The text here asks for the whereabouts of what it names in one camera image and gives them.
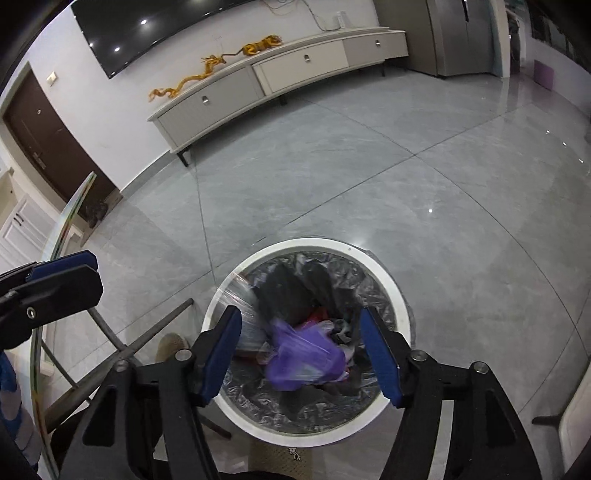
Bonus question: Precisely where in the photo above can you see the dark brown entrance door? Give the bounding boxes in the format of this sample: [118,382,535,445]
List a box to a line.
[3,72,115,221]

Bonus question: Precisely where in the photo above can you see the white cable on wall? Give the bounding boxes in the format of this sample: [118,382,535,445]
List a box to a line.
[262,0,348,33]

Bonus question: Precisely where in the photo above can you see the beige slipper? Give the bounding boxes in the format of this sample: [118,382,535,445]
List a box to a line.
[154,333,189,363]

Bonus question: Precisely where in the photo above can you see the golden tiger ornament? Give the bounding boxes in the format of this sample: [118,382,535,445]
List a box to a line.
[240,34,283,57]

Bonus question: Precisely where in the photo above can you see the white grey TV cabinet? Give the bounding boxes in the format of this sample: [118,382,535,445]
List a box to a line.
[148,27,409,158]

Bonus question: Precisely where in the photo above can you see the golden dragon ornament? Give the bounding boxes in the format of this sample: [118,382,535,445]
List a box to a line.
[148,53,236,102]

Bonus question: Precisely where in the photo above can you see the pair of dark shoes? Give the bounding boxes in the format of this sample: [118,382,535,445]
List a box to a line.
[84,201,109,229]

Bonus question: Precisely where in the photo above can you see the white round trash bin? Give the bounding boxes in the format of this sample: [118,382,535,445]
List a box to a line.
[202,237,414,447]

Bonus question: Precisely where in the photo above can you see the blue white gloved left hand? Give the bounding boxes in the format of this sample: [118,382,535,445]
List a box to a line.
[0,352,41,471]

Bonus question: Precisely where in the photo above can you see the white lower cabinets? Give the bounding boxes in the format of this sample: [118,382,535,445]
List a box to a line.
[1,195,55,272]

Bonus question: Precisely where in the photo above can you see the grey refrigerator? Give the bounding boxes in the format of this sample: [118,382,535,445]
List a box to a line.
[375,0,494,78]

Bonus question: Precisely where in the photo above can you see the white chair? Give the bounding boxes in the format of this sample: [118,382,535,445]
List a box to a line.
[532,376,590,479]

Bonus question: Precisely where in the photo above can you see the black table leg frame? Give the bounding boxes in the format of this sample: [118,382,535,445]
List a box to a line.
[41,297,233,440]

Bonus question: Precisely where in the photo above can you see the purple plastic bag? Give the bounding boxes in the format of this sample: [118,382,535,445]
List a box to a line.
[264,320,348,391]

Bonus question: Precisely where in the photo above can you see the beige wall switch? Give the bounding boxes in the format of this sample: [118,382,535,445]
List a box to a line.
[46,72,58,86]

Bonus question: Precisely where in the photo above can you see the black wall television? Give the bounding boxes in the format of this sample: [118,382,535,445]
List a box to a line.
[71,0,245,79]

